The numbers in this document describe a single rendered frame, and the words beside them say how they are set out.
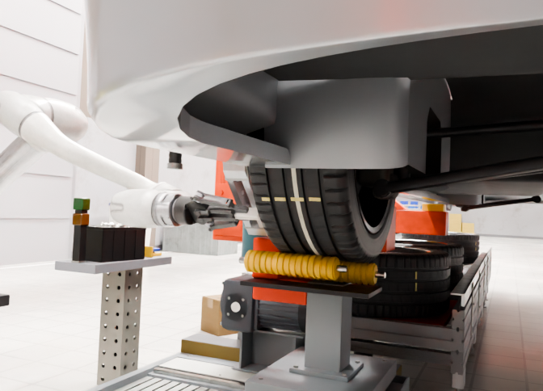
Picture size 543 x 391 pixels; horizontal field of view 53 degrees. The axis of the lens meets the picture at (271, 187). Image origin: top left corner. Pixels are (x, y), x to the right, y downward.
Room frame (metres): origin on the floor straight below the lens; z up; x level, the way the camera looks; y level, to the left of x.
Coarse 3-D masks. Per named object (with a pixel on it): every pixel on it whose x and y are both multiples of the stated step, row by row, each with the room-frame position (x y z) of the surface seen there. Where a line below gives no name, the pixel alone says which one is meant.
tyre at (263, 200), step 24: (264, 168) 1.23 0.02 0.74; (288, 168) 1.21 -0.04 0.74; (264, 192) 1.25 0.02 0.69; (288, 192) 1.24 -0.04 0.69; (312, 192) 1.21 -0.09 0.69; (336, 192) 1.18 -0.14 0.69; (264, 216) 1.30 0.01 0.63; (288, 216) 1.27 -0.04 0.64; (312, 216) 1.24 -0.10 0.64; (336, 216) 1.22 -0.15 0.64; (288, 240) 1.34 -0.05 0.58; (312, 240) 1.31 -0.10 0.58; (336, 240) 1.28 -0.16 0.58; (360, 240) 1.30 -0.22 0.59; (384, 240) 1.55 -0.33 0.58
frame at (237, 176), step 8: (224, 168) 1.32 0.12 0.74; (232, 168) 1.31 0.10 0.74; (240, 168) 1.30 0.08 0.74; (248, 168) 1.31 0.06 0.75; (232, 176) 1.32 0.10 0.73; (240, 176) 1.31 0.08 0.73; (248, 176) 1.31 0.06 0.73; (232, 184) 1.34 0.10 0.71; (240, 184) 1.37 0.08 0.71; (248, 184) 1.32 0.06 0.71; (232, 192) 1.36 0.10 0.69; (240, 192) 1.37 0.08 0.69; (248, 192) 1.35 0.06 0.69; (240, 200) 1.38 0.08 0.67; (248, 200) 1.42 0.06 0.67; (248, 224) 1.43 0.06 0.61; (256, 224) 1.44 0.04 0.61; (248, 232) 1.46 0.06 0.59; (256, 232) 1.45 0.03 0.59; (264, 232) 1.44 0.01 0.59
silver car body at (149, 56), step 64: (128, 0) 0.55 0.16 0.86; (192, 0) 0.50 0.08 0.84; (256, 0) 0.46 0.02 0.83; (320, 0) 0.43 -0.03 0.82; (384, 0) 0.41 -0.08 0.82; (448, 0) 0.39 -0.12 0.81; (512, 0) 0.37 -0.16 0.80; (128, 64) 0.57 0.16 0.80; (192, 64) 0.51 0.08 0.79; (256, 64) 0.49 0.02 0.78; (320, 64) 0.92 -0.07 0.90; (384, 64) 0.90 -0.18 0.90; (448, 64) 0.89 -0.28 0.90; (512, 64) 0.87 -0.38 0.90; (128, 128) 0.71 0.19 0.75; (192, 128) 0.73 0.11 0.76; (256, 128) 1.05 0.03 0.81; (320, 128) 1.03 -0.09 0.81; (384, 128) 0.99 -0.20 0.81; (448, 192) 3.14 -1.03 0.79; (512, 192) 2.82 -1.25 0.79
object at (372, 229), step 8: (360, 192) 1.65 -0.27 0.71; (368, 192) 1.64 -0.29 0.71; (360, 200) 1.63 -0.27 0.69; (368, 200) 1.62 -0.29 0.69; (376, 200) 1.61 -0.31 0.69; (384, 200) 1.60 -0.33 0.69; (360, 208) 1.30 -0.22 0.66; (368, 208) 1.59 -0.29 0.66; (376, 208) 1.59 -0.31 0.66; (384, 208) 1.58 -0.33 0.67; (360, 216) 1.31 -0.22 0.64; (368, 216) 1.56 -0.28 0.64; (376, 216) 1.55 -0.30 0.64; (384, 216) 1.55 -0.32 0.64; (368, 224) 1.50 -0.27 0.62; (376, 224) 1.50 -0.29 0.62; (368, 232) 1.40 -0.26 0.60; (376, 232) 1.46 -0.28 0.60
